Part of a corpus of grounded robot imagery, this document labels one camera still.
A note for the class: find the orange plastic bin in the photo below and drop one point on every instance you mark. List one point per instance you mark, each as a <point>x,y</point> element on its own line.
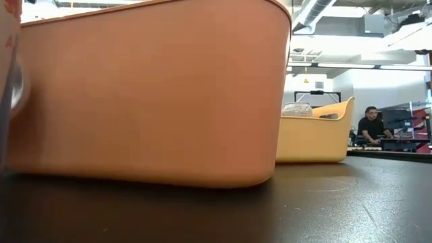
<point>152,101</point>

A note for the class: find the clear plastic item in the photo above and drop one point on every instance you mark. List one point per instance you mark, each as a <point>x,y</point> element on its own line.
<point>297,109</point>

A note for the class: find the yellow plastic bin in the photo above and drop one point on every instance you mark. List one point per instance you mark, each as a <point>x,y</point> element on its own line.
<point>314,141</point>

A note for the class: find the small yellow hanging fixture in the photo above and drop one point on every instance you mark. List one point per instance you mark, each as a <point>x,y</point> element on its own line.
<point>305,80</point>

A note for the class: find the long ceiling light bar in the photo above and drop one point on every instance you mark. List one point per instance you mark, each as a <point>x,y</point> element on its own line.
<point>346,65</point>

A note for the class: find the person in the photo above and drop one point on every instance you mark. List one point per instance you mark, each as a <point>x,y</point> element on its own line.
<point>371,128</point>

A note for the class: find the black computer monitor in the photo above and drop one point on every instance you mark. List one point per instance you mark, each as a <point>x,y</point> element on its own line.
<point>400,119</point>

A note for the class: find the black desk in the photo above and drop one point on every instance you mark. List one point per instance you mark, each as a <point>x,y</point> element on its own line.
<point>401,145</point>

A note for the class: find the metal shelf with red bins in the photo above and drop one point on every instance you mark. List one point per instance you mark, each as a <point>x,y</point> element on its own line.
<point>420,135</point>

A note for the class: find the black gantry frame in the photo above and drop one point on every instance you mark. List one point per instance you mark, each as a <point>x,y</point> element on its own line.
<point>317,92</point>

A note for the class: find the silver ceiling air duct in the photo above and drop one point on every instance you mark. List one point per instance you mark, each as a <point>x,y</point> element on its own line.
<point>315,11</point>

